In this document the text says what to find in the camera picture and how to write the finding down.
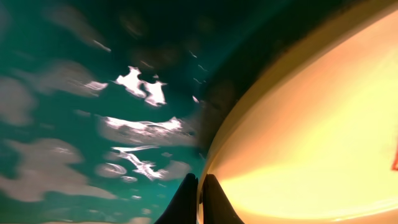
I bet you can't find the yellow-green rimmed plate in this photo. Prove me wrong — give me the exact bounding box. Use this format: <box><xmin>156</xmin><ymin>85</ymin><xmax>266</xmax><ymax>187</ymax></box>
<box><xmin>204</xmin><ymin>1</ymin><xmax>397</xmax><ymax>223</ymax></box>

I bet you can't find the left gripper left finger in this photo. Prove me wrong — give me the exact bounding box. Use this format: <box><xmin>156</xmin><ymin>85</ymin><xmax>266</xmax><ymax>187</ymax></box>
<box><xmin>155</xmin><ymin>173</ymin><xmax>198</xmax><ymax>224</ymax></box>

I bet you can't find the teal plastic tray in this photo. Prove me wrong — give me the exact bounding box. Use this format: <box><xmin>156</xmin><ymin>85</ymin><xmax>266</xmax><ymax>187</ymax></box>
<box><xmin>0</xmin><ymin>0</ymin><xmax>343</xmax><ymax>224</ymax></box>

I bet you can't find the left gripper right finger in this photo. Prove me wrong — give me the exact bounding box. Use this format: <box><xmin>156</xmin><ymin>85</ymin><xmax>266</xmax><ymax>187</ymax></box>
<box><xmin>202</xmin><ymin>174</ymin><xmax>244</xmax><ymax>224</ymax></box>

